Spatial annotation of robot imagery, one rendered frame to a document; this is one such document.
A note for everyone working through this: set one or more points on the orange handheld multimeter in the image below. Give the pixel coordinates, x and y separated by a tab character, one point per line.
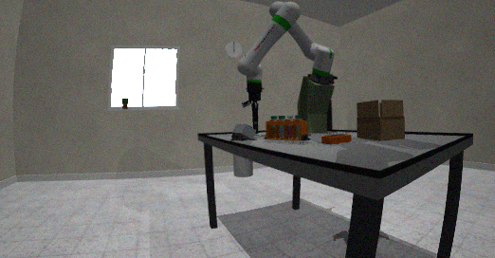
333	140

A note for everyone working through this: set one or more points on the white button panel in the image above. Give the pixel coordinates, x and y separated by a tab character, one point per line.
243	132

